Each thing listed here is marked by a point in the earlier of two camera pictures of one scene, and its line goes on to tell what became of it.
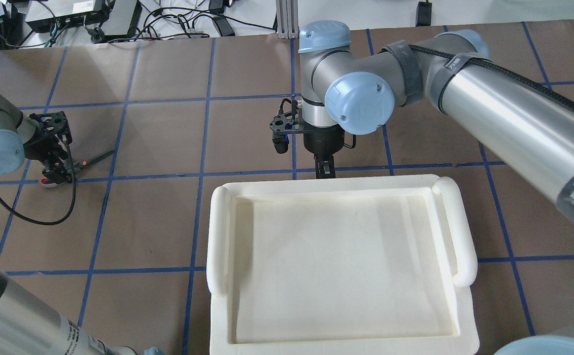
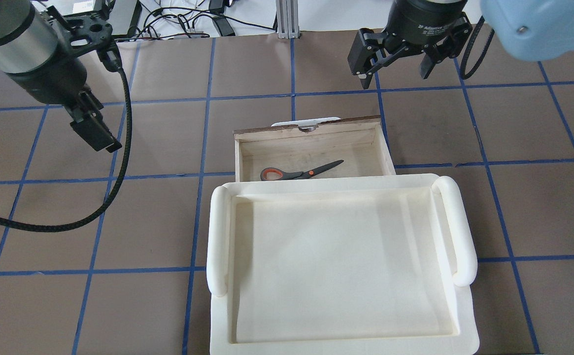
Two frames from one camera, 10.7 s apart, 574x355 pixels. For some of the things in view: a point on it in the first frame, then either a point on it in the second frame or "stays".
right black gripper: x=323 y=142 to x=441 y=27
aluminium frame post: x=287 y=14 stays
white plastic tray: x=340 y=265 stays
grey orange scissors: x=79 y=165 to x=297 y=175
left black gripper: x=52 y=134 to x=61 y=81
